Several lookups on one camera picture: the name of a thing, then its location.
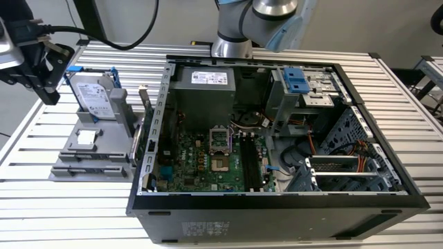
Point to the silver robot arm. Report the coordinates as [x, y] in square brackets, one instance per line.
[274, 7]

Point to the RAM slot white clips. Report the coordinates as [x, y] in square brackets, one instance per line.
[250, 162]
[258, 162]

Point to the hard disk blue carrier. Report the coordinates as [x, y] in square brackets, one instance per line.
[91, 96]

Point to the silver CPU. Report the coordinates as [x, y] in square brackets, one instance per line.
[86, 137]

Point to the grey parts rack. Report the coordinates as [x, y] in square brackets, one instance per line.
[112, 140]

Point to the black case fan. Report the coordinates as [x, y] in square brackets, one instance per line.
[168, 135]

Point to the small black yellow plug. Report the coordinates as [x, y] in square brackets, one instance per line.
[201, 43]

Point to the grey power supply unit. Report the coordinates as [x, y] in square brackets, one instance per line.
[205, 106]

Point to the CPU socket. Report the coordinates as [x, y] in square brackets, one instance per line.
[221, 163]

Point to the green motherboard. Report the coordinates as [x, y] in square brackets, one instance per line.
[222, 181]

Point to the metal drive cage blue latches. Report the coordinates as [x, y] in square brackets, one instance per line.
[294, 83]

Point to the light blue connector tab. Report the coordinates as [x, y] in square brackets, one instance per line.
[273, 167]

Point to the black PC case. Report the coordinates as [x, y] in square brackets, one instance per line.
[242, 223]

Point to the grey metal disk bay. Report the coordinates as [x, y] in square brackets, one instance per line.
[333, 158]

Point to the black upright post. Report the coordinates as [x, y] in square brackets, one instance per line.
[91, 18]

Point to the metal frame table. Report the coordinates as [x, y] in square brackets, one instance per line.
[432, 66]

